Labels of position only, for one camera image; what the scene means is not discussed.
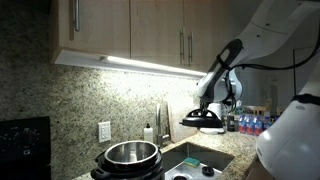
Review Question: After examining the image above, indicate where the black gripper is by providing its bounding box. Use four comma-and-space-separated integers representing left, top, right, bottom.
199, 99, 216, 116

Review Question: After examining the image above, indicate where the black rice cooker lid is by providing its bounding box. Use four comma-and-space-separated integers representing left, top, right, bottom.
178, 108, 225, 129

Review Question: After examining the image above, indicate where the steel rice cooker base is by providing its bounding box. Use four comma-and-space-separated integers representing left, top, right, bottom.
90, 146, 164, 180

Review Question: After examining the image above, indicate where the white paper towel roll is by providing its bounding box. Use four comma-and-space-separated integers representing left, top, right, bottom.
208, 102, 224, 114

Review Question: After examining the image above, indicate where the black bottle white print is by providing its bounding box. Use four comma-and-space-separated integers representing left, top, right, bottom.
227, 114, 237, 133

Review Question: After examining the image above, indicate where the colourful tissue box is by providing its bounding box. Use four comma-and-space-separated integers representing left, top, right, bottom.
234, 105, 247, 116

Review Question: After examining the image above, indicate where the steel kitchen sink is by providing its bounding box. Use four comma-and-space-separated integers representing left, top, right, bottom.
159, 142, 235, 180

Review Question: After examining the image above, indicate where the wooden chair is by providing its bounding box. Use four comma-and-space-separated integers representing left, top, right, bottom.
245, 105, 268, 117

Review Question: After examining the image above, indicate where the steel sink faucet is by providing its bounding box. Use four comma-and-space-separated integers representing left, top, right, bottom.
155, 103, 172, 148

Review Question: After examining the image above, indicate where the green sponge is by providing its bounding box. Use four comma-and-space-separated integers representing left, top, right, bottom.
182, 157, 201, 169

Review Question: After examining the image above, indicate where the black sink strainer plug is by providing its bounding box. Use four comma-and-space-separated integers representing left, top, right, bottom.
201, 166, 215, 177

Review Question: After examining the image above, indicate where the white soap bottle black cap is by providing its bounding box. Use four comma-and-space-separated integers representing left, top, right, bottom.
143, 123, 155, 145

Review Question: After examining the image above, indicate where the under cabinet light strip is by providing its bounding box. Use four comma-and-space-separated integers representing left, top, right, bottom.
99, 55, 208, 79

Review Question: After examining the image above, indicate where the wooden base cabinet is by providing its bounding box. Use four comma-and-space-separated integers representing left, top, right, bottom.
244, 159, 264, 180

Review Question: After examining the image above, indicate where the wooden cabinet door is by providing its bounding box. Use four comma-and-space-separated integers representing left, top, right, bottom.
183, 0, 234, 74
58, 0, 131, 59
130, 0, 185, 68

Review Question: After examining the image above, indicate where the steel inner pot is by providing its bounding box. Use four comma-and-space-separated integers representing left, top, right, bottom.
103, 140, 160, 167

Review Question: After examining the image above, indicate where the black kitchen stove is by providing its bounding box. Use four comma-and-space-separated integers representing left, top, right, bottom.
0, 116, 52, 180

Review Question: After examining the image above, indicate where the steel cabinet handle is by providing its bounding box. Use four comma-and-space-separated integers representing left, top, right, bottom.
188, 31, 194, 66
179, 27, 186, 64
73, 0, 81, 33

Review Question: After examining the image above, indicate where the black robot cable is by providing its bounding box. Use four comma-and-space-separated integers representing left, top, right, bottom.
216, 19, 320, 113

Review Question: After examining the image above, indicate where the white wall outlet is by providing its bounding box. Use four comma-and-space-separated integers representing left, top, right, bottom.
97, 121, 112, 144

